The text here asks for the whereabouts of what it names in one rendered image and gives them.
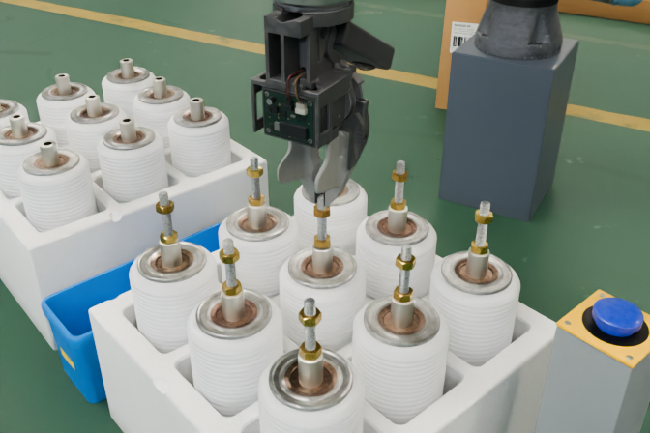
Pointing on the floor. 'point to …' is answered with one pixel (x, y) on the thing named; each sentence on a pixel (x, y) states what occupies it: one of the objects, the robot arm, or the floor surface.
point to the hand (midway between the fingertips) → (325, 189)
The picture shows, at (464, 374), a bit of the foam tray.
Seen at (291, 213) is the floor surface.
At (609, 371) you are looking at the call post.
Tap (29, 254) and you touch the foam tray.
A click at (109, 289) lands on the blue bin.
